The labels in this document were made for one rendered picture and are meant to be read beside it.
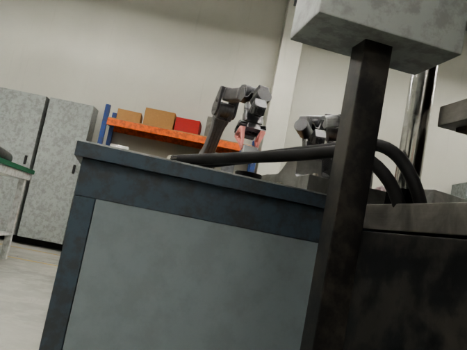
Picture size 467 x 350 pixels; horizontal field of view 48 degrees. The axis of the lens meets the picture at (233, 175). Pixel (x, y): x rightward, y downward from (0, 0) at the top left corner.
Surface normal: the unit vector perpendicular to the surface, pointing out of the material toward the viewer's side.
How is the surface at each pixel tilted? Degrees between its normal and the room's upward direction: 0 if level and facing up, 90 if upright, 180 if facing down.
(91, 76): 90
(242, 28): 90
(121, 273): 90
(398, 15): 90
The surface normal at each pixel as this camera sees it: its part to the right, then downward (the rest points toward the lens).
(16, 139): 0.06, -0.11
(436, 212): -0.95, -0.21
